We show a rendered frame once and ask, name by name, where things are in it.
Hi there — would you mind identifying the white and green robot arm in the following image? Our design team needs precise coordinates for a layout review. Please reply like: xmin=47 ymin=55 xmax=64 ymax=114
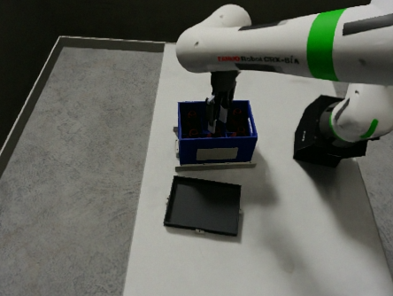
xmin=175 ymin=0 xmax=393 ymax=148

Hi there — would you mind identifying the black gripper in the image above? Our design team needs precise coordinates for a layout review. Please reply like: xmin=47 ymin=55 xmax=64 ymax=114
xmin=205 ymin=75 xmax=237 ymax=134

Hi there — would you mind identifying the blue crate with dividers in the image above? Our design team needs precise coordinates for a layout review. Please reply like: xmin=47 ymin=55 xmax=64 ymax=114
xmin=178 ymin=100 xmax=256 ymax=165

